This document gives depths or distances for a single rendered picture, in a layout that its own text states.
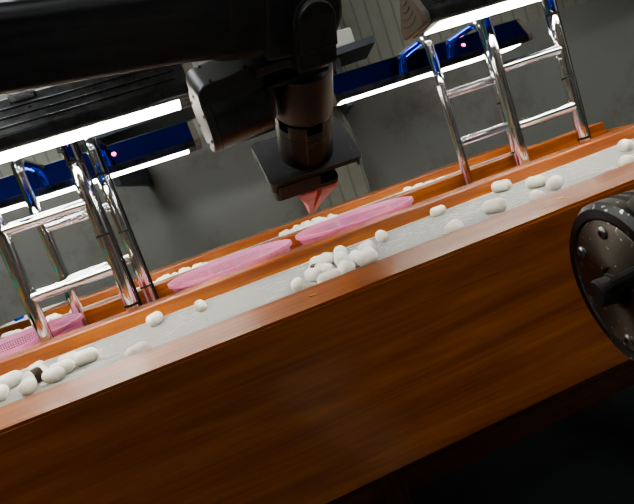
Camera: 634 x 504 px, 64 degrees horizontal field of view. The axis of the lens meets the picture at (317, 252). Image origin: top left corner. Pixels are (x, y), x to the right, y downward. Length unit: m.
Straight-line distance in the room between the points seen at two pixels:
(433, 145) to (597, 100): 0.96
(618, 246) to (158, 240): 2.84
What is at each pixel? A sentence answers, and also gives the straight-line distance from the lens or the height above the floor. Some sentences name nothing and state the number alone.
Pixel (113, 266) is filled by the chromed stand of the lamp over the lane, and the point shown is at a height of 0.84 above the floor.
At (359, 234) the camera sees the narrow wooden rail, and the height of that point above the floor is 0.75.
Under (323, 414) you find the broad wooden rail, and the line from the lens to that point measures 0.50.
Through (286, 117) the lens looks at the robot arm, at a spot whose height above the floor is 0.94.
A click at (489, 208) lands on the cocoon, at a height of 0.75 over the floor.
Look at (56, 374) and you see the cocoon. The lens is 0.73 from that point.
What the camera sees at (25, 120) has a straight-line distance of 0.80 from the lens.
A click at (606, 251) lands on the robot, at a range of 0.42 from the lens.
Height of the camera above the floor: 0.88
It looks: 8 degrees down
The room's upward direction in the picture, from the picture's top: 19 degrees counter-clockwise
